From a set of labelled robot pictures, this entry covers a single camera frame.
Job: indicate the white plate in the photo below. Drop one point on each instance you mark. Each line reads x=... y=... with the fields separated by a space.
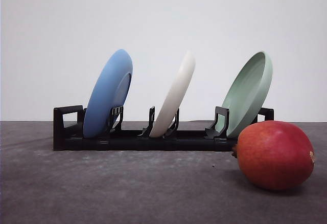
x=174 y=97

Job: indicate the red pomegranate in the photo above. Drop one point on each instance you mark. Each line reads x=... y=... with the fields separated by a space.
x=274 y=155

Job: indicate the blue plate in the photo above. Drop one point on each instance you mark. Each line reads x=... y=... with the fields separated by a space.
x=108 y=92

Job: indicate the green plate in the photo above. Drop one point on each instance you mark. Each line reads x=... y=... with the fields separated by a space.
x=246 y=94

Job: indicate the black plastic dish rack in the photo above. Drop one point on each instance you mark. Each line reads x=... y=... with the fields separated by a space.
x=69 y=133

